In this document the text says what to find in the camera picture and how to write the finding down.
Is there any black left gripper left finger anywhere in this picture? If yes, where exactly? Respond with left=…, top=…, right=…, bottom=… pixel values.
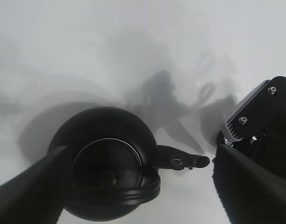
left=0, top=146, right=73, bottom=224

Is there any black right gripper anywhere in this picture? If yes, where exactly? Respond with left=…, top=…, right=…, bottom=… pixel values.
left=216, top=76, right=286, bottom=181

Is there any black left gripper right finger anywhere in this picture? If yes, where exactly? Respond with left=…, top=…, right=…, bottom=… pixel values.
left=212, top=144, right=286, bottom=224

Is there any black round kettle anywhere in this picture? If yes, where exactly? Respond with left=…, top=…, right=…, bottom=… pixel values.
left=48, top=107, right=210, bottom=222

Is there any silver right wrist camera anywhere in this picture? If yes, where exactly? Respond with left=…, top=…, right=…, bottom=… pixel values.
left=225, top=79, right=272, bottom=142

